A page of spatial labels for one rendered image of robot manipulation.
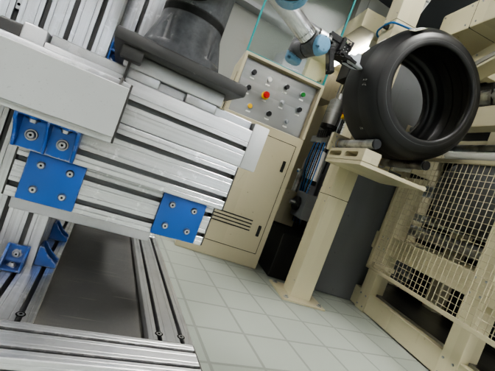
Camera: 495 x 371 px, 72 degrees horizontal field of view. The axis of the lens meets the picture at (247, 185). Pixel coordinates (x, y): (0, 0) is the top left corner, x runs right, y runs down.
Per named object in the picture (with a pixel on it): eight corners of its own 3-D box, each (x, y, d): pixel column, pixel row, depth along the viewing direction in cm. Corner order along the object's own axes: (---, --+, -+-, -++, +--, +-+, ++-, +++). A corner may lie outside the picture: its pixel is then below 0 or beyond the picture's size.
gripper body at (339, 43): (356, 43, 149) (334, 29, 146) (347, 61, 149) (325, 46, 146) (348, 48, 156) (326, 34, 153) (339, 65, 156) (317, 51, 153)
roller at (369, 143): (336, 149, 185) (335, 140, 184) (344, 147, 186) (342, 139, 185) (373, 150, 151) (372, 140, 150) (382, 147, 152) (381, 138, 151)
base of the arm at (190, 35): (140, 40, 55) (161, -19, 54) (135, 57, 69) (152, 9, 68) (224, 80, 61) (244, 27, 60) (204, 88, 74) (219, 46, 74)
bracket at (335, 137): (325, 148, 186) (331, 132, 186) (384, 173, 196) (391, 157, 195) (328, 149, 183) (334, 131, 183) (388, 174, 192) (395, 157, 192)
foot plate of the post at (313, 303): (268, 280, 209) (269, 277, 209) (306, 291, 216) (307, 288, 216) (282, 299, 183) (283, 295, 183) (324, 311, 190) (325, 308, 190)
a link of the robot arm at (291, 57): (295, 54, 139) (306, 31, 139) (279, 57, 148) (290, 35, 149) (307, 65, 143) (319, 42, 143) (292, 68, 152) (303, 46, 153)
